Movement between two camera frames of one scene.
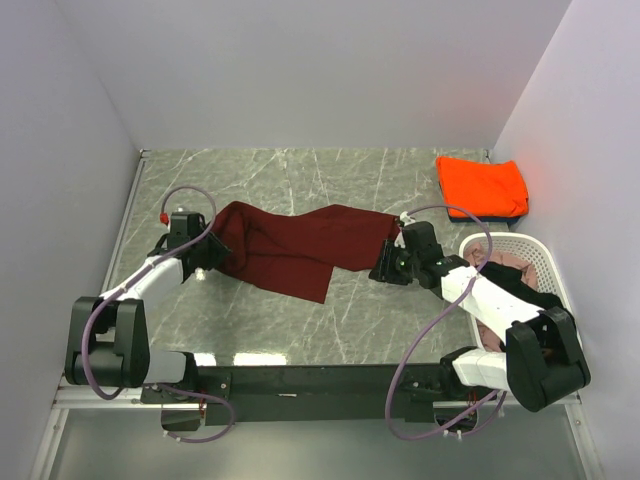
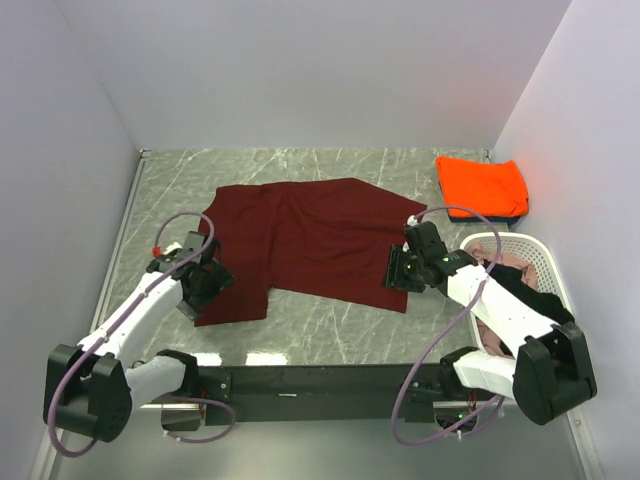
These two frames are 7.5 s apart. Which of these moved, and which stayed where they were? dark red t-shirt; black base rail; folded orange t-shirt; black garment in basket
Moved: dark red t-shirt
Stayed: folded orange t-shirt; black base rail; black garment in basket
